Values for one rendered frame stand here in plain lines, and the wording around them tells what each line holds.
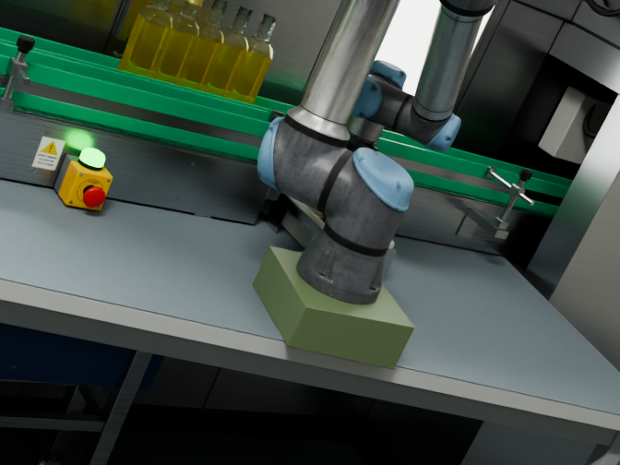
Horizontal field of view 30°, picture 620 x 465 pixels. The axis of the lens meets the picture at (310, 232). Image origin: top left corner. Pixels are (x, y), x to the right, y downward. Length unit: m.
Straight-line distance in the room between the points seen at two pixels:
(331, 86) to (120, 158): 0.45
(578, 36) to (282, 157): 1.24
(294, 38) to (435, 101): 0.55
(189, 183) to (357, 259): 0.45
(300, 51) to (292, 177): 0.68
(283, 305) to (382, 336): 0.17
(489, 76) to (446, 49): 0.95
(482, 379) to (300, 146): 0.56
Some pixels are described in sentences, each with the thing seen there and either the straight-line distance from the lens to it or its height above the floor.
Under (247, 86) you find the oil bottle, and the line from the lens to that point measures 2.35.
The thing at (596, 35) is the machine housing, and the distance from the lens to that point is 2.96.
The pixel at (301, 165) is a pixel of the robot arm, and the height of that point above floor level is 1.01.
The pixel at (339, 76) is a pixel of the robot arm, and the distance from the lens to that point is 1.92.
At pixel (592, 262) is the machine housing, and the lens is 2.92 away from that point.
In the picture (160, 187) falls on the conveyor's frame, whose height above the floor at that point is 0.80.
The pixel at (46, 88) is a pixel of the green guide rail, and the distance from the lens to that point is 2.07.
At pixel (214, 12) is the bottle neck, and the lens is 2.28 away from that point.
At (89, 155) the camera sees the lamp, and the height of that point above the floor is 0.85.
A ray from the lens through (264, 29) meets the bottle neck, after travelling 2.34.
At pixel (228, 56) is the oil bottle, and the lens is 2.31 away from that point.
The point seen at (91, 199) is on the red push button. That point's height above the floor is 0.79.
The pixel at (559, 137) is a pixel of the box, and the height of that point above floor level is 1.05.
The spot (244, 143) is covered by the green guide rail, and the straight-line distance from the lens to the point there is 2.28.
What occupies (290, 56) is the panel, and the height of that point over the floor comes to 1.05.
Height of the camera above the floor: 1.50
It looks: 18 degrees down
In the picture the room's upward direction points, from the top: 25 degrees clockwise
